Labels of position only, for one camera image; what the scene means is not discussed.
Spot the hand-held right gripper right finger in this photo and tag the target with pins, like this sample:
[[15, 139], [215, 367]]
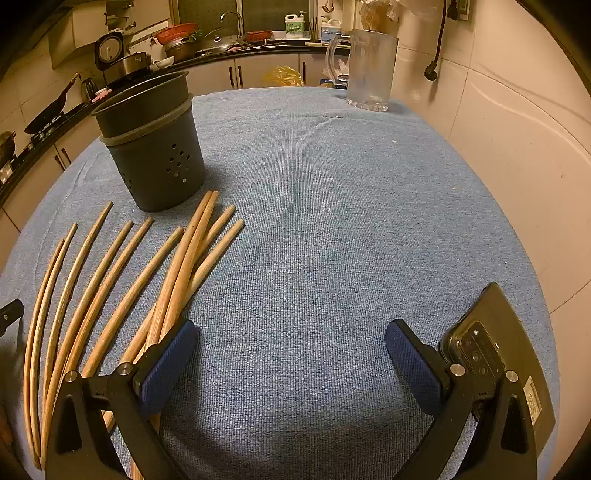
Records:
[[411, 364]]

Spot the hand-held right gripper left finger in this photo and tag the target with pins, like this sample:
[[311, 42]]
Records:
[[171, 364]]

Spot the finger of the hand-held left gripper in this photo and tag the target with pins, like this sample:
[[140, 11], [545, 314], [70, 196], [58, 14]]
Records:
[[10, 314]]

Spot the row of wooden chopsticks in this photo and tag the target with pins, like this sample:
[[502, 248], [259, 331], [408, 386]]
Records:
[[182, 258]]

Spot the dark grey utensil holder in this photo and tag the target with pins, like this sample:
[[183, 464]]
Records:
[[152, 157]]

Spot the black smartphone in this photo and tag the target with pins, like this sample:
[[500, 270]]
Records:
[[503, 318]]

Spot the blue tablecloth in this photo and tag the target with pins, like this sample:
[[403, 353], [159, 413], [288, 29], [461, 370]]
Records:
[[323, 240]]

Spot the dark lidded pot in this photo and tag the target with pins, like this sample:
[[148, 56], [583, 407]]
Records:
[[5, 147]]

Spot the black frying pan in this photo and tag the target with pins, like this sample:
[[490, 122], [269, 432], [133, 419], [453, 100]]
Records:
[[46, 115]]

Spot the rice cooker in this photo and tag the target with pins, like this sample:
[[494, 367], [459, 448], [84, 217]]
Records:
[[111, 48]]

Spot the white bowl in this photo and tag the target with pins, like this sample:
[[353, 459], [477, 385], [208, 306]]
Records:
[[164, 62]]

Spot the clear glass jug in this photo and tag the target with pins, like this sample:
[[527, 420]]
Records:
[[369, 69]]

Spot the beige kitchen base cabinets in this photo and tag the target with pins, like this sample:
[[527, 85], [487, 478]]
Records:
[[258, 74]]

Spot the yellow plastic bag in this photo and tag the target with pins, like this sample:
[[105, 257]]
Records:
[[286, 76]]

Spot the steel pot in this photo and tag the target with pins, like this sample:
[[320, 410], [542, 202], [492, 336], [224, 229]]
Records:
[[182, 50]]

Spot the glass pot lid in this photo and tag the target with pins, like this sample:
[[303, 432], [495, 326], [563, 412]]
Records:
[[217, 44]]

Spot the red basin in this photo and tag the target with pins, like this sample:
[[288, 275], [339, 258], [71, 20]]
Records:
[[178, 31]]

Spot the blue label white bottle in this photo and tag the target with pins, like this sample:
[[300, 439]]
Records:
[[330, 30]]

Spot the chrome faucet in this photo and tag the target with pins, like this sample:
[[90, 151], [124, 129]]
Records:
[[240, 25]]

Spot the clear hanging plastic bag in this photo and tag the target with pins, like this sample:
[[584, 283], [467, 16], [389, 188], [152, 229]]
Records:
[[376, 14]]

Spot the green label detergent bottle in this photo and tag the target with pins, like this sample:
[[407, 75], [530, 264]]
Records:
[[295, 27]]

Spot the dark kitchen window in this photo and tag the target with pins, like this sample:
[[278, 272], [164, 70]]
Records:
[[268, 14]]

